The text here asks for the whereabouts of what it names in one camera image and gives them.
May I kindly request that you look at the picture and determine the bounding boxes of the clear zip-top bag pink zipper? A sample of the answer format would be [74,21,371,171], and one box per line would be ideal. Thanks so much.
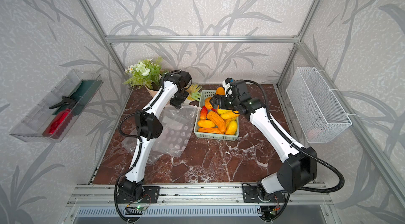
[121,103,202,165]

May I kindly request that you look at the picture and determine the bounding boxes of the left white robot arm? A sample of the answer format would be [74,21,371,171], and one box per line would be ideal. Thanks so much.
[116,70,192,201]

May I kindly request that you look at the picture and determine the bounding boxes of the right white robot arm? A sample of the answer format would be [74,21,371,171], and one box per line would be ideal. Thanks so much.
[210,78,345,201]

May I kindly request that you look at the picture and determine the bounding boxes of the red mango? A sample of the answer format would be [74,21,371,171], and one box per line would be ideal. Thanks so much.
[200,106,208,120]

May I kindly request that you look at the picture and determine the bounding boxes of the yellow mango front right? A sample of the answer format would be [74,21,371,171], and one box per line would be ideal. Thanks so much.
[225,120,238,135]

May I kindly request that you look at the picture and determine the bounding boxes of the yellow garden gloves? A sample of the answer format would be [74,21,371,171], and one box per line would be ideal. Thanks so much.
[187,83,202,102]

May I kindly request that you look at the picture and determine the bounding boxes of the green plastic basket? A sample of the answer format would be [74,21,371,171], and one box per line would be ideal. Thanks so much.
[194,88,239,141]

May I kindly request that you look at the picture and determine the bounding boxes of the potted white flower plant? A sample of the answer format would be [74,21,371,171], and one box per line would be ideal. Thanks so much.
[124,57,165,97]

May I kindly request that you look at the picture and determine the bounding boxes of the green book in tray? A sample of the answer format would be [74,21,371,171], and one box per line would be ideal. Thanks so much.
[53,80,102,116]

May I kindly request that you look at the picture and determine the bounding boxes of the red black pruning shears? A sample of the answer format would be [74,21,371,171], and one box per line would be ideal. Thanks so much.
[42,96,77,139]

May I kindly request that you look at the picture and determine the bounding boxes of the white wire mesh basket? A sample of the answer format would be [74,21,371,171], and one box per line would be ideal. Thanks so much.
[286,67,352,144]

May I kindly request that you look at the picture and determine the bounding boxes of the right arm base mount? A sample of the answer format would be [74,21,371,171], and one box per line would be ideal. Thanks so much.
[242,183,286,203]

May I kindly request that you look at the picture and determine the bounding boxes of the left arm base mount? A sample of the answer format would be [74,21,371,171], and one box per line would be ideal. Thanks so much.
[115,186,160,204]

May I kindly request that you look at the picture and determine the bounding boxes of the clear wall-mounted tray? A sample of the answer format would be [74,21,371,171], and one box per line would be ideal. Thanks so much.
[9,70,103,143]

